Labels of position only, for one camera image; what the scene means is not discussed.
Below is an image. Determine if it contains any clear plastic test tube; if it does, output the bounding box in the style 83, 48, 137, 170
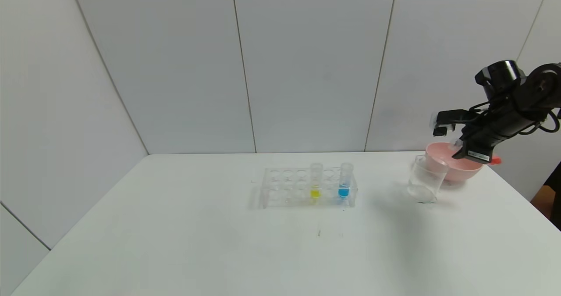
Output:
448, 139, 502, 166
338, 162, 354, 199

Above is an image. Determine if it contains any clear acrylic test tube rack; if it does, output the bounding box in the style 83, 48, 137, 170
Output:
259, 166, 358, 209

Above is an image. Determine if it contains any yellow liquid test tube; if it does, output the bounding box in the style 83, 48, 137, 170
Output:
310, 162, 324, 200

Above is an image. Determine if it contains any clear glass beaker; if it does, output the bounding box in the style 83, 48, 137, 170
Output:
406, 154, 449, 204

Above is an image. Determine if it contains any pink plastic bowl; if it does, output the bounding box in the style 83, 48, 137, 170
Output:
424, 142, 484, 183

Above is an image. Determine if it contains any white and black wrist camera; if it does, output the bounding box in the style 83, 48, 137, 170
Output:
432, 109, 469, 138

